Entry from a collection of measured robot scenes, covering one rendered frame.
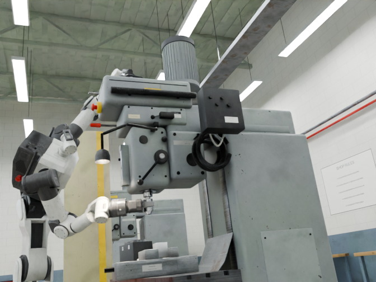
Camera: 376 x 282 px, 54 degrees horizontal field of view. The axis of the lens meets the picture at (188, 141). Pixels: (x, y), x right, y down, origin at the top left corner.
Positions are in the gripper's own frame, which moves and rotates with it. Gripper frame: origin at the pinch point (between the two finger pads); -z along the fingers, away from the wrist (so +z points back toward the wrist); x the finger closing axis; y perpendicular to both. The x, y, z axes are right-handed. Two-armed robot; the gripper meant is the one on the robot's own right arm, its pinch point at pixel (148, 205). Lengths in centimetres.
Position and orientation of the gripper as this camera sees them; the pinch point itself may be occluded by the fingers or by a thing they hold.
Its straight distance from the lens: 188.0
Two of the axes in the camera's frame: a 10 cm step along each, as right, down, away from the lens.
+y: 0.9, 9.4, -3.2
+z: -10.0, 0.8, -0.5
